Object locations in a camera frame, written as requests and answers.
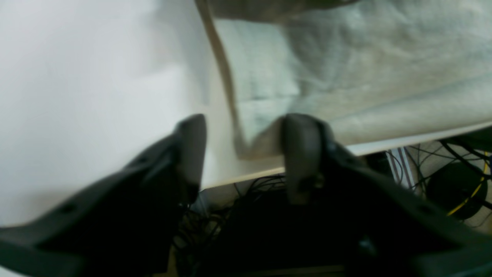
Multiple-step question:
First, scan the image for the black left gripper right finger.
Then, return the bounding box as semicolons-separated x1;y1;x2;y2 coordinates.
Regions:
282;113;491;277

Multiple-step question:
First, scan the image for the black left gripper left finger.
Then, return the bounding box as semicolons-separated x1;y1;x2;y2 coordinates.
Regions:
0;114;207;277

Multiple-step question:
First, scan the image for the beige t-shirt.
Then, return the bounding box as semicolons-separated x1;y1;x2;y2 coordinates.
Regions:
196;0;492;159

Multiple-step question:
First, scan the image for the black round base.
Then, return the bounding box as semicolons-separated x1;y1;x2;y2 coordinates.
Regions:
426;162;490;220

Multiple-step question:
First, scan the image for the yellow cable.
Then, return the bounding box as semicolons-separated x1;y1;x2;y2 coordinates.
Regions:
446;152;491;217

